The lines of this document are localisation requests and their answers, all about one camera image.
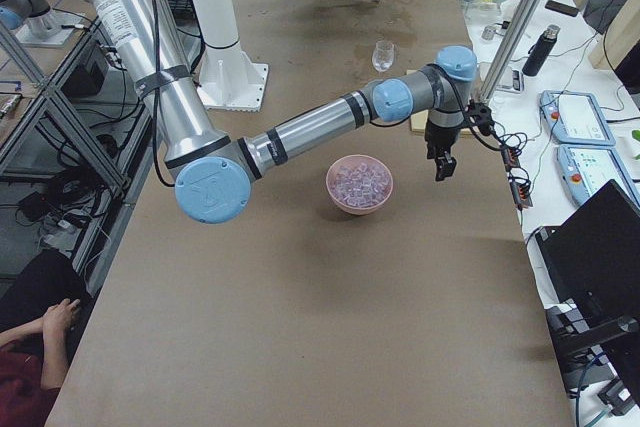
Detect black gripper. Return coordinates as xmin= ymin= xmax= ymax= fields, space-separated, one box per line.
xmin=424 ymin=121 xmax=461 ymax=182

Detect clear wine glass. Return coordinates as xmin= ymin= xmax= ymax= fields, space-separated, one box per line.
xmin=371 ymin=40 xmax=395 ymax=73

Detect pink bowl of ice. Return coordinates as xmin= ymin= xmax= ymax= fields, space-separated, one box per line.
xmin=325 ymin=154 xmax=394 ymax=216

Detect seated person's hands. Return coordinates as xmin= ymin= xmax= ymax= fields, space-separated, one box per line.
xmin=42 ymin=298 xmax=81 ymax=346

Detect wooden cutting board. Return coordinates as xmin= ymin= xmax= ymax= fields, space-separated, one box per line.
xmin=410 ymin=111 xmax=472 ymax=138

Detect teach pendant tablet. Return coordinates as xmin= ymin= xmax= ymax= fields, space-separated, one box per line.
xmin=539 ymin=90 xmax=615 ymax=147
xmin=556 ymin=144 xmax=639 ymax=206

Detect black water bottle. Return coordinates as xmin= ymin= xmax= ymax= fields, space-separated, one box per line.
xmin=522 ymin=24 xmax=560 ymax=77

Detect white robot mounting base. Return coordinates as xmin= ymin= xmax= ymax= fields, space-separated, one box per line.
xmin=197 ymin=44 xmax=269 ymax=112

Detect black laptop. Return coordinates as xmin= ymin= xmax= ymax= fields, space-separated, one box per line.
xmin=535 ymin=180 xmax=639 ymax=322

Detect aluminium frame post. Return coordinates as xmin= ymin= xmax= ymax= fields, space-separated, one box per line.
xmin=474 ymin=0 xmax=540 ymax=104

